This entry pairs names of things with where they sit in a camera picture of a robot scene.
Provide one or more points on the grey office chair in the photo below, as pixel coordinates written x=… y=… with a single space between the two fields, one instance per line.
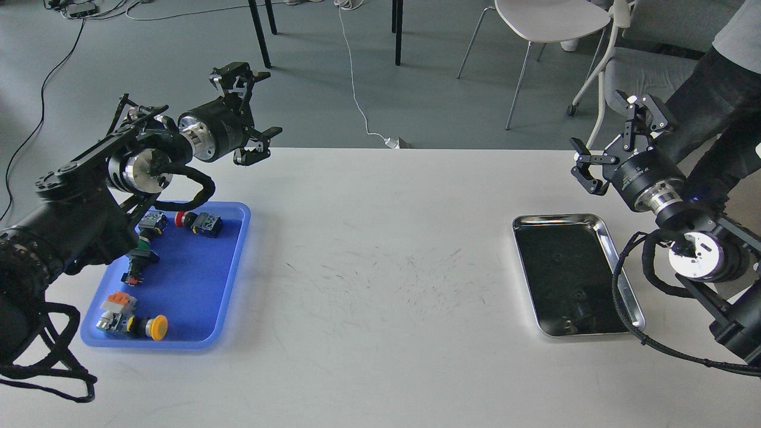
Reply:
x=625 y=71

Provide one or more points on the silver metal tray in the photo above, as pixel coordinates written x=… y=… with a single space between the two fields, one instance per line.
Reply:
x=576 y=297

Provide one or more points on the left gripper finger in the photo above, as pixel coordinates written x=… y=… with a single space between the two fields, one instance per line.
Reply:
x=256 y=146
x=236 y=80

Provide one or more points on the yellow push button switch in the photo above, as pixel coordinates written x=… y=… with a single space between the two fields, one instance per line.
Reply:
x=133 y=327

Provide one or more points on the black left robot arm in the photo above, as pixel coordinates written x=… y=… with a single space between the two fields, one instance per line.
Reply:
x=90 y=208

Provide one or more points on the white chair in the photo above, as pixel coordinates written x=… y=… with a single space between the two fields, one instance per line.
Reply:
x=543 y=22

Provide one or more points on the white power adapter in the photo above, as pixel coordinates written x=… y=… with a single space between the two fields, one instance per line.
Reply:
x=397 y=143

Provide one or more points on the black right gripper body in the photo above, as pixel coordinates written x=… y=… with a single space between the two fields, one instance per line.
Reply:
x=644 y=178

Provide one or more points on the orange grey contact block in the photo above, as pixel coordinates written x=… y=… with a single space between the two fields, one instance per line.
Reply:
x=119 y=302

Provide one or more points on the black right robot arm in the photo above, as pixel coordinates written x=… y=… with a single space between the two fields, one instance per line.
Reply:
x=692 y=247

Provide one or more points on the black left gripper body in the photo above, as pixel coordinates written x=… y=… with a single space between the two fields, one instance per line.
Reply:
x=218 y=128

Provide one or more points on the blue plastic tray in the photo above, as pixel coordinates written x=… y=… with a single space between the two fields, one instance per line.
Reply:
x=191 y=284

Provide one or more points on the green push button switch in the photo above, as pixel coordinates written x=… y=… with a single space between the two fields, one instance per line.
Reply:
x=152 y=225

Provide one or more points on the red push button switch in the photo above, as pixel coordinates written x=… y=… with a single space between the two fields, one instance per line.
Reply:
x=203 y=223

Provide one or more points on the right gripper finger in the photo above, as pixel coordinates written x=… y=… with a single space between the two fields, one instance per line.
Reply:
x=581 y=171
x=648 y=116

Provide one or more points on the person in grey shirt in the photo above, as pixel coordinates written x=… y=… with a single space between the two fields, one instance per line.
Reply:
x=720 y=100

